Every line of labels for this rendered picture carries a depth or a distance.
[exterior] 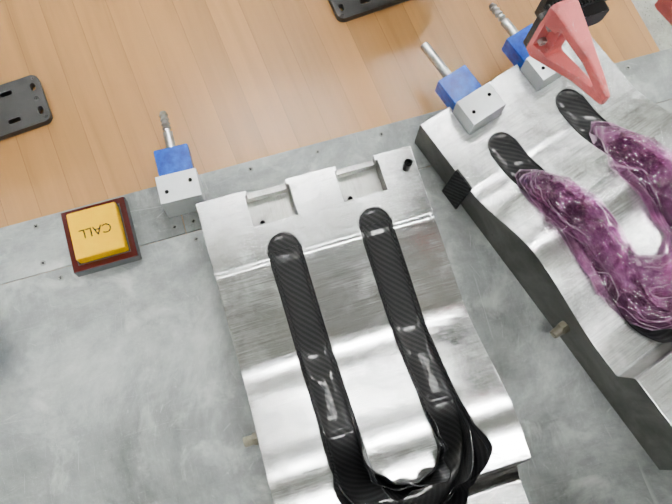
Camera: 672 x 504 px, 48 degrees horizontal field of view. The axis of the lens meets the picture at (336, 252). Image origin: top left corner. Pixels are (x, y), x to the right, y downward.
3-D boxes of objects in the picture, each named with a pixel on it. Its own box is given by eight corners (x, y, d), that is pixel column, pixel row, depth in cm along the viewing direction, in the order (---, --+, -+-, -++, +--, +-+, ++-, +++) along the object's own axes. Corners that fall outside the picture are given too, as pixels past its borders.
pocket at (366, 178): (331, 177, 91) (332, 166, 87) (373, 166, 92) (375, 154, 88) (342, 211, 90) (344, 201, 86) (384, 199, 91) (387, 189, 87)
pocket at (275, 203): (245, 201, 90) (242, 190, 86) (288, 189, 90) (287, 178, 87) (255, 236, 89) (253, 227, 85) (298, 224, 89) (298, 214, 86)
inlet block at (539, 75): (471, 25, 100) (480, 1, 95) (500, 7, 101) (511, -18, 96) (531, 100, 97) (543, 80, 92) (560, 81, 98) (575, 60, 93)
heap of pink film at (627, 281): (499, 183, 91) (516, 159, 83) (610, 109, 94) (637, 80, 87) (635, 361, 86) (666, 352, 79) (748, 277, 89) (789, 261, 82)
